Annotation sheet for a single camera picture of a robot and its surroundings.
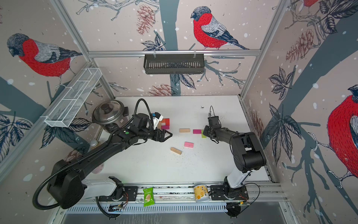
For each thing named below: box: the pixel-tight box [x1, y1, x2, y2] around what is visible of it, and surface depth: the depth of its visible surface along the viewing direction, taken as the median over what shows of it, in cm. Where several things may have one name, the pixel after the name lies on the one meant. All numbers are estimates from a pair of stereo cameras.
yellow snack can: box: [193, 184, 210, 203], surface depth 70 cm
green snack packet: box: [142, 187, 155, 208], surface depth 73 cm
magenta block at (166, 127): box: [161, 125, 170, 130], surface depth 103 cm
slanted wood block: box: [170, 147, 182, 155], surface depth 91 cm
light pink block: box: [184, 141, 195, 149], surface depth 94 cm
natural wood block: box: [179, 128, 191, 133], surface depth 102 cm
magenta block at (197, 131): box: [192, 129, 202, 134], surface depth 100 cm
